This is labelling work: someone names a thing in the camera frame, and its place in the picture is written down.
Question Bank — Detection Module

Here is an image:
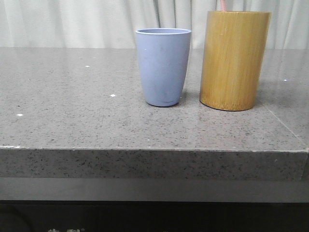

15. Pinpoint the blue plastic cup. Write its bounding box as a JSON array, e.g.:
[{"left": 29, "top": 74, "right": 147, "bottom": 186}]
[{"left": 136, "top": 28, "right": 191, "bottom": 107}]

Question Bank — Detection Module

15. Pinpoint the pink chopstick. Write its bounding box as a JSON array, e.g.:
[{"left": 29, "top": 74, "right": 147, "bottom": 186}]
[{"left": 220, "top": 0, "right": 227, "bottom": 12}]

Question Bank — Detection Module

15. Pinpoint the bamboo cylinder holder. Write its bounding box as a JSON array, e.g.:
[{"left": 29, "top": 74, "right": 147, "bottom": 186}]
[{"left": 199, "top": 11, "right": 271, "bottom": 111}]

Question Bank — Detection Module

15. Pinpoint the white curtain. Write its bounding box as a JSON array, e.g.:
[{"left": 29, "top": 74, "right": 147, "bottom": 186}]
[{"left": 0, "top": 0, "right": 309, "bottom": 49}]

